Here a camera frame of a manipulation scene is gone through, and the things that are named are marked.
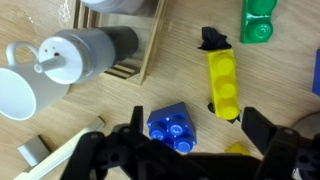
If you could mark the small yellow single-stud block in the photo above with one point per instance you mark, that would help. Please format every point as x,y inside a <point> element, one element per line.
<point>237,148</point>

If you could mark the white ceramic mug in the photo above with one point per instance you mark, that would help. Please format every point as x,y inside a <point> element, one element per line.
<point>23,91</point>

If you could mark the green two-stud block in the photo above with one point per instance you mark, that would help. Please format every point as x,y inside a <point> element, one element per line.
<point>256,23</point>

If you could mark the yellow long block on black cloth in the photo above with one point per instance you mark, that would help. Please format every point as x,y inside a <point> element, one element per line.
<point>224,89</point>

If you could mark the blue square toy block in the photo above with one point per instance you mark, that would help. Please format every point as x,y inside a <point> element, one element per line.
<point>173,126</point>

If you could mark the dark sauce bottle left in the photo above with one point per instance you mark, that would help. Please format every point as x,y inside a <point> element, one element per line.
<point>74,56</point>

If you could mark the wooden slat crate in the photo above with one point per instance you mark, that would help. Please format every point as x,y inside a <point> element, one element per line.
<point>146,25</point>

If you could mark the white power strip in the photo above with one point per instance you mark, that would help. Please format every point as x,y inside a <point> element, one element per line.
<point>41,161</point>

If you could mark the black cloth scrap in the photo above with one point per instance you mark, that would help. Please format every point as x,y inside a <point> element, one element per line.
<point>213,40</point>

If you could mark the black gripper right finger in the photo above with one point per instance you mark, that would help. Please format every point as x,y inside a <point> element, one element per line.
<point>272,141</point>

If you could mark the steel pot with beans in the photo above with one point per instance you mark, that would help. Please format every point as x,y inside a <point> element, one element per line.
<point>308,126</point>

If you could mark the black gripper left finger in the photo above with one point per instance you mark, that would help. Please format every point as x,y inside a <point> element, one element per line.
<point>136,122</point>

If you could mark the blue block at table edge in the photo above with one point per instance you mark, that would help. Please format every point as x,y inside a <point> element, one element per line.
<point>316,78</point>

